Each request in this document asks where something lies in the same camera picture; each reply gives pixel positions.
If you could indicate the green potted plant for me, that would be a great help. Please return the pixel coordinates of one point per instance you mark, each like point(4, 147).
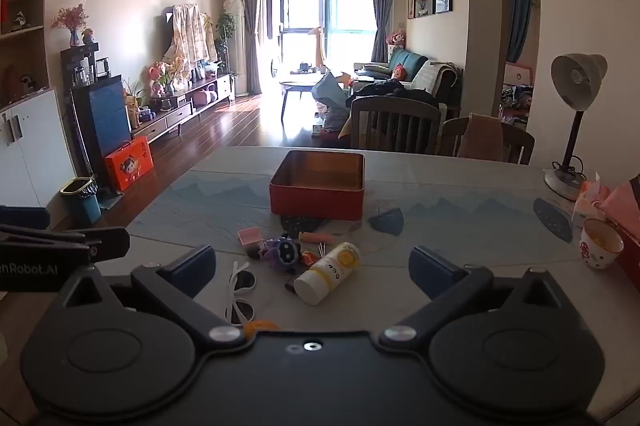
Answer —
point(226, 25)

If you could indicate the balcony glass door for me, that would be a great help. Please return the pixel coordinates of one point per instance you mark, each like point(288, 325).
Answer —
point(345, 5)

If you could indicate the wooden chair with towel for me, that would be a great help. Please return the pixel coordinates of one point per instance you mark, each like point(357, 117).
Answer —
point(517, 140)

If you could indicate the blue covered board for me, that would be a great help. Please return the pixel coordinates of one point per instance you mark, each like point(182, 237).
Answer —
point(107, 115)

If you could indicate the pink candy roll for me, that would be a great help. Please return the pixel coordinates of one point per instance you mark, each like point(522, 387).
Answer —
point(317, 237)

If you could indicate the grey curtain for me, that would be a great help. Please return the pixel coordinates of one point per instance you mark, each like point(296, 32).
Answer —
point(383, 5)
point(249, 30)

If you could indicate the purple plush toy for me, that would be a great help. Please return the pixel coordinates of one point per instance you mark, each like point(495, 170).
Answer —
point(282, 252)

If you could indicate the white wall cabinet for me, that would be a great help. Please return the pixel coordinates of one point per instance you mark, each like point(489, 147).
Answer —
point(30, 140)

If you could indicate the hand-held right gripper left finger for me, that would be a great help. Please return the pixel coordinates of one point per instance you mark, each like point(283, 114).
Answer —
point(192, 265)

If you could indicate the floral cloth cover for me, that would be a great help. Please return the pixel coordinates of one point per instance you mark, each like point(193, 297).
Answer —
point(190, 33)

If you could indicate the wooden tv stand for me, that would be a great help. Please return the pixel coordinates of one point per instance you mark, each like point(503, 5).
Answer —
point(210, 88)

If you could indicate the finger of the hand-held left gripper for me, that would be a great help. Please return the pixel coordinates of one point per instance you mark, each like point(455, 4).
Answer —
point(75, 241)
point(25, 218)

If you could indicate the standing air conditioner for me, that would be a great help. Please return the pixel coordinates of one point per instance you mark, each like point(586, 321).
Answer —
point(235, 45)

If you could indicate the dark red box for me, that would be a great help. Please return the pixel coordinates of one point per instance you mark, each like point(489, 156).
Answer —
point(631, 251)

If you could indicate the grey-blue bag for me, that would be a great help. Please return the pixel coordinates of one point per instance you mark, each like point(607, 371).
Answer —
point(327, 93)

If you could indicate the pink tissue packet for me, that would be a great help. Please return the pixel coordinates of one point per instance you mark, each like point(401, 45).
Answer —
point(592, 201)

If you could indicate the dark clothes pile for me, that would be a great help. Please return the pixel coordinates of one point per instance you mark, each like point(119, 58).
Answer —
point(395, 91)

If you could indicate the printed table mat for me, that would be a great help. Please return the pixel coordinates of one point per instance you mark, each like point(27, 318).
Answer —
point(450, 196)

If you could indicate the white patterned cup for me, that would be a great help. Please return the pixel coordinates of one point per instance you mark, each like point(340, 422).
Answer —
point(597, 251)

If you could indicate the orange fruit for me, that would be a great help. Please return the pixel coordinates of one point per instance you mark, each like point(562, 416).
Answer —
point(260, 327)

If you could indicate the teal trash bin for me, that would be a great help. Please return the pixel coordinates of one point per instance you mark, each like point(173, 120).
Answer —
point(82, 203)

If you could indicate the orange gift box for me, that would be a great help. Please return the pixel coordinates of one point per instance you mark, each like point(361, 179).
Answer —
point(129, 163)

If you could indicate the white and yellow bottle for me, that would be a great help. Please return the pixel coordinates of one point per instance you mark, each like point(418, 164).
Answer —
point(325, 276)

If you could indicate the pink towel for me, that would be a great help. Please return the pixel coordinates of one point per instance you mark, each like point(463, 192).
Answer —
point(480, 135)

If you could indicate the wooden slat-back chair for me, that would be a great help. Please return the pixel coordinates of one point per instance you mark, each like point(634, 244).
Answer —
point(395, 105)

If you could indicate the round coffee table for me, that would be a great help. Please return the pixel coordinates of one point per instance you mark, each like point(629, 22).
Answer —
point(300, 83)

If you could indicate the blue bedroom curtain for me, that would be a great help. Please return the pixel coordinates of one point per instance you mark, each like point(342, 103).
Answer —
point(520, 20)

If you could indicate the giraffe toy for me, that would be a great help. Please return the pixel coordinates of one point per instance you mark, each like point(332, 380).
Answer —
point(317, 48)

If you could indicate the lamp base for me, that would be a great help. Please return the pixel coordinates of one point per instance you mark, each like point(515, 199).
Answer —
point(577, 75)

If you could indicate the red snack packet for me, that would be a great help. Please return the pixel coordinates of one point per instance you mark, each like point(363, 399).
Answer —
point(309, 259)

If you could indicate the black drinks machine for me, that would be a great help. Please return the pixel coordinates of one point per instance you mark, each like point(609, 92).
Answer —
point(80, 58)

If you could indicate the pink flowers in vase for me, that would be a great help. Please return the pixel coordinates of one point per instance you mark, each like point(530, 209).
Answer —
point(72, 18)

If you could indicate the red tin box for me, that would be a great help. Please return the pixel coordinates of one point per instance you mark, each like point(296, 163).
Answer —
point(315, 203)

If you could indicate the colourful toy flowers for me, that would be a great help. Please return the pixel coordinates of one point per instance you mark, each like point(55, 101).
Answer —
point(160, 73)

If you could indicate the teal sofa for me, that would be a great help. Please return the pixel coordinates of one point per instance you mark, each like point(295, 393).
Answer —
point(407, 58)

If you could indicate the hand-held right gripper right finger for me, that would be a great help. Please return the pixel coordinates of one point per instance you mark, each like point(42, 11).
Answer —
point(431, 268)

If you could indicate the pink ribbed soap dish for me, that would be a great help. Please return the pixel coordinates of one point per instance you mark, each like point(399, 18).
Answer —
point(250, 236)

